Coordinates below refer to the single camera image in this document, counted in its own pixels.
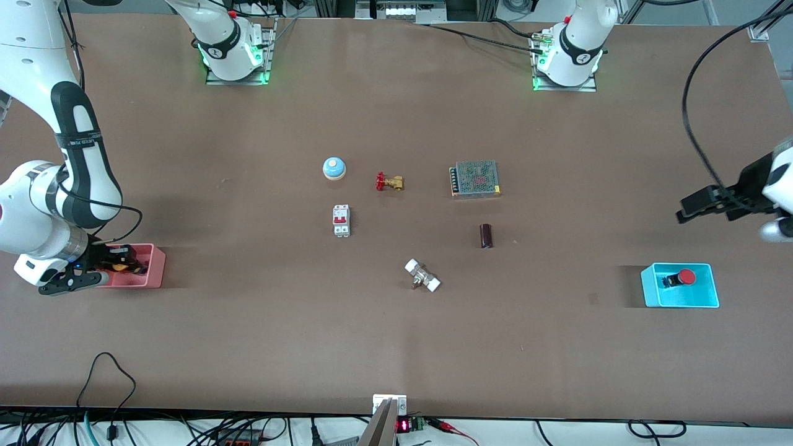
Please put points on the red digit display module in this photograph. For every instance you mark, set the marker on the red digit display module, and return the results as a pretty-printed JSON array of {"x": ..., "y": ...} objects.
[{"x": 404, "y": 425}]

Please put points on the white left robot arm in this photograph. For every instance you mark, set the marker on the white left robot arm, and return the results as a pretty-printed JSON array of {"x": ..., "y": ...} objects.
[{"x": 579, "y": 43}]

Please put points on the red push button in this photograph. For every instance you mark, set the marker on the red push button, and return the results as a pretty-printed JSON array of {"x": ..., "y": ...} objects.
[{"x": 685, "y": 277}]

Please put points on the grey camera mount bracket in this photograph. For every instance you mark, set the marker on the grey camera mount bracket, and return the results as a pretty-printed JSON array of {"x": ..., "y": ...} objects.
[{"x": 385, "y": 418}]

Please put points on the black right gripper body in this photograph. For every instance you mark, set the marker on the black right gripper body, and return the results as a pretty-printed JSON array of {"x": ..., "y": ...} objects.
[{"x": 99, "y": 254}]

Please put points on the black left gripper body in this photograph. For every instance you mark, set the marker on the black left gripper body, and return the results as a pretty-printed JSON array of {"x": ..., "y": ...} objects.
[{"x": 750, "y": 183}]

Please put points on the aluminium profile rail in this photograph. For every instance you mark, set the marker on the aluminium profile rail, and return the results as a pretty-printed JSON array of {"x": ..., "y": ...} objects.
[{"x": 768, "y": 21}]

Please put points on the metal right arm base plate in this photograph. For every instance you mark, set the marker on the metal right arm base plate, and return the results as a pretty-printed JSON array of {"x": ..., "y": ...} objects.
[{"x": 267, "y": 56}]

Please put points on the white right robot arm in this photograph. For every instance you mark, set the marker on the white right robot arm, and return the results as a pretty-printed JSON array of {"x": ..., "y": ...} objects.
[{"x": 80, "y": 155}]

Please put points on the yellow push button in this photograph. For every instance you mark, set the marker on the yellow push button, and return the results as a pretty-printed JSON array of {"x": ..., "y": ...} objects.
[{"x": 119, "y": 267}]

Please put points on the metal fitting white caps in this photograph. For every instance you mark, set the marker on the metal fitting white caps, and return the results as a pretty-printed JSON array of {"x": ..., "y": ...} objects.
[{"x": 422, "y": 275}]

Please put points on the dark brown cylindrical capacitor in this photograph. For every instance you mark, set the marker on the dark brown cylindrical capacitor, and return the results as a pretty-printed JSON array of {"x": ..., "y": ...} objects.
[{"x": 486, "y": 236}]

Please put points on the cyan plastic box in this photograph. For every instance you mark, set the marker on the cyan plastic box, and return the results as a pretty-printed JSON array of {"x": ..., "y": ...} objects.
[{"x": 650, "y": 291}]

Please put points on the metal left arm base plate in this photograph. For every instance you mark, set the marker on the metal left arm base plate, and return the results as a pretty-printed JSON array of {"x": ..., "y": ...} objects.
[{"x": 591, "y": 85}]

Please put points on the pink plastic box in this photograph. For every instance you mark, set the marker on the pink plastic box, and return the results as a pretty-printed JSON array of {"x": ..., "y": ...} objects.
[{"x": 155, "y": 266}]

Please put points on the blue dome bell button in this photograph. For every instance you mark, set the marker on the blue dome bell button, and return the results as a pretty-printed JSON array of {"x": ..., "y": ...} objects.
[{"x": 334, "y": 168}]

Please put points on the white circuit breaker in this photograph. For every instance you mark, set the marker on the white circuit breaker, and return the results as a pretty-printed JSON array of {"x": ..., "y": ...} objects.
[{"x": 341, "y": 220}]

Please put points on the metal mesh power supply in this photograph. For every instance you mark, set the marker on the metal mesh power supply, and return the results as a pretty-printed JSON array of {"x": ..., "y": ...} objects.
[{"x": 476, "y": 179}]

